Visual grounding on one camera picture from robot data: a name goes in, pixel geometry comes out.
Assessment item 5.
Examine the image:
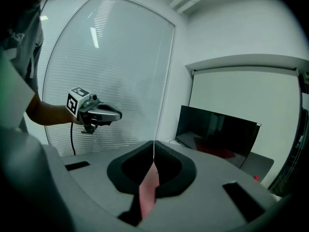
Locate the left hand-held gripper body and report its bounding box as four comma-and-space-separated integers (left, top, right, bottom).
66, 87, 99, 134

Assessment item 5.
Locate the left hand-held gripper cable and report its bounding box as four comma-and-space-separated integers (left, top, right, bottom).
70, 121, 77, 156

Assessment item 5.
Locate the black curved monitor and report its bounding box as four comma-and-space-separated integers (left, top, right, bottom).
175, 105, 263, 170

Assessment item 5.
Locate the white slatted window blind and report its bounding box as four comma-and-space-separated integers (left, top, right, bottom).
38, 0, 176, 157

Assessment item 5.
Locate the person's left forearm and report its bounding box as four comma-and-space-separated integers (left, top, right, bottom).
25, 93, 80, 127

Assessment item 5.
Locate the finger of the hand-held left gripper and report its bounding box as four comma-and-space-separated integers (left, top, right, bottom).
84, 102, 123, 127

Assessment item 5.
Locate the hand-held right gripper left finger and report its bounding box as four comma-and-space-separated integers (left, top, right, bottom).
43, 140, 155, 227

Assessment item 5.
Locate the person in grey shirt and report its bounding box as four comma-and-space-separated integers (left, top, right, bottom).
0, 0, 45, 97

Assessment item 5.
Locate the grey desk divider panel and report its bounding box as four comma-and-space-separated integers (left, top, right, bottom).
239, 151, 275, 186

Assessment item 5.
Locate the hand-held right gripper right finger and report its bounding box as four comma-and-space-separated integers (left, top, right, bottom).
142, 140, 282, 232

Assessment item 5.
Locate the pink mat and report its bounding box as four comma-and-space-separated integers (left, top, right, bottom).
139, 140, 162, 221

